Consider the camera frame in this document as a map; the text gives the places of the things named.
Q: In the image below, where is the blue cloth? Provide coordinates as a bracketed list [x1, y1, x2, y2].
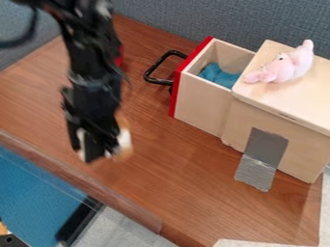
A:
[197, 62, 243, 90]

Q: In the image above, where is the grey tape strip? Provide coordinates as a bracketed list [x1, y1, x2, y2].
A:
[233, 126, 290, 193]

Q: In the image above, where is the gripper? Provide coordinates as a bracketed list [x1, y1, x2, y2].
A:
[59, 74, 134, 162]

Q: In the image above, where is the drawer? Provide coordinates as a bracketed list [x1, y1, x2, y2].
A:
[143, 36, 257, 139]

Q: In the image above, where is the cabinet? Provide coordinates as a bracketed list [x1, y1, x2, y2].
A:
[220, 39, 330, 184]

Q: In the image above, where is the pink plush animal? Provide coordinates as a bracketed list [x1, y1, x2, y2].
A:
[242, 39, 316, 85]

